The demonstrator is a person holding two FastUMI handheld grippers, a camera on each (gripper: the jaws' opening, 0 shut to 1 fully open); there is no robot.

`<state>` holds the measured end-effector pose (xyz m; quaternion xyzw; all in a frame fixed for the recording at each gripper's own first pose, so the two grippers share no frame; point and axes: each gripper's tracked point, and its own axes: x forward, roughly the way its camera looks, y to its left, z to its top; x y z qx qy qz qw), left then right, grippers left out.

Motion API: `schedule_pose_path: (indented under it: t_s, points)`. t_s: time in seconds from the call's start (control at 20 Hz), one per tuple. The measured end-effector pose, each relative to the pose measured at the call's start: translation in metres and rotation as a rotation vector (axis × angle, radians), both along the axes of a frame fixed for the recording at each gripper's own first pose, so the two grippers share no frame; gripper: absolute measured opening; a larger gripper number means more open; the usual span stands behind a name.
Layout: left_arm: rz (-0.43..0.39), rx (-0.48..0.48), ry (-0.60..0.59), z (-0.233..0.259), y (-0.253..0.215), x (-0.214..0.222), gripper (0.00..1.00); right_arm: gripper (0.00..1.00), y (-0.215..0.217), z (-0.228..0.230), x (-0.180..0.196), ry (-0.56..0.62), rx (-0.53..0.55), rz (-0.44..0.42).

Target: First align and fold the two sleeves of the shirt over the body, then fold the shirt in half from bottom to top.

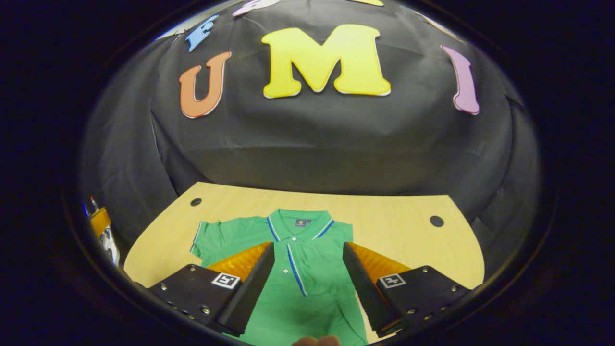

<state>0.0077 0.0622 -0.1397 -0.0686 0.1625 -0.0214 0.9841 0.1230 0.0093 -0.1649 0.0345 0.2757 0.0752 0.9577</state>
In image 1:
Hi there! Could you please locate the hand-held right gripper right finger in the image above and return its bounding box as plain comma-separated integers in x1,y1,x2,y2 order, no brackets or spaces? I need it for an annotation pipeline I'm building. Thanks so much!
343,242,470,338

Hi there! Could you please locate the green T-shirt with collar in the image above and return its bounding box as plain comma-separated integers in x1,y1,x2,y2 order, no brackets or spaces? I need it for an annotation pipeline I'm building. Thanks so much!
190,209,368,346

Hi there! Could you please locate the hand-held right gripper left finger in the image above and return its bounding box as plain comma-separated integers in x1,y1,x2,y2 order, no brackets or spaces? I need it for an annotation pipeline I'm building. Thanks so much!
148,242,275,337

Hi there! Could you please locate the black backdrop cloth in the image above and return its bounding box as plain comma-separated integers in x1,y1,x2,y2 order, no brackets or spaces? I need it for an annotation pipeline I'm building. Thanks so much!
79,0,541,270

